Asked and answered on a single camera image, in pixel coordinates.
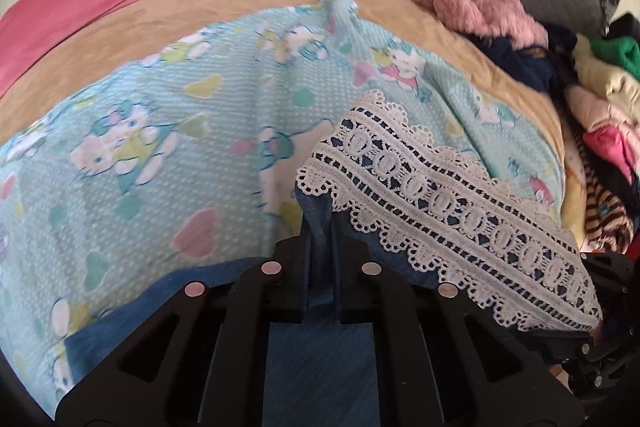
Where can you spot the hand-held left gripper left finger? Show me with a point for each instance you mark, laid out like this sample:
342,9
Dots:
290,267

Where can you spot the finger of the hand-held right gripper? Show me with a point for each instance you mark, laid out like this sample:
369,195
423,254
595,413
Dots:
612,272
560,342

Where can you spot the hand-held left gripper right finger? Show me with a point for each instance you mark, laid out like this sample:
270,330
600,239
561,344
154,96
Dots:
350,267

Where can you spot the blue denim pants lace trim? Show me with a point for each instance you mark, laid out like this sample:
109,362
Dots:
450,207

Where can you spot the brown striped garment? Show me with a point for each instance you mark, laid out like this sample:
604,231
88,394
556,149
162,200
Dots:
600,207

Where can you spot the yellow cartoon print blanket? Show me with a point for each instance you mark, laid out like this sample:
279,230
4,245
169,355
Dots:
572,187

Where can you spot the hot pink garment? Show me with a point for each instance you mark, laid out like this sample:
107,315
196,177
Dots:
610,147

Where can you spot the light pink garment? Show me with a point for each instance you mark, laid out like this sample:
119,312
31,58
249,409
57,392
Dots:
595,109

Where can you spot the cream garment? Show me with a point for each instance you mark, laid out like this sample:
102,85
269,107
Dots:
600,79

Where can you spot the light blue cartoon print blanket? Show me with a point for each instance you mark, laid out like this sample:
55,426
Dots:
150,132

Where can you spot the green garment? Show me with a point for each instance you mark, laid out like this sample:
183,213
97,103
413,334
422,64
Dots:
620,54

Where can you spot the dark navy garment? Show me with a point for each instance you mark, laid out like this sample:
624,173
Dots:
520,57

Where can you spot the black garment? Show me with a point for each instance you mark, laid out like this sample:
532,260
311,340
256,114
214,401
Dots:
627,27

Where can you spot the tan bed cover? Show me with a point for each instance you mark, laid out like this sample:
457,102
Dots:
200,12

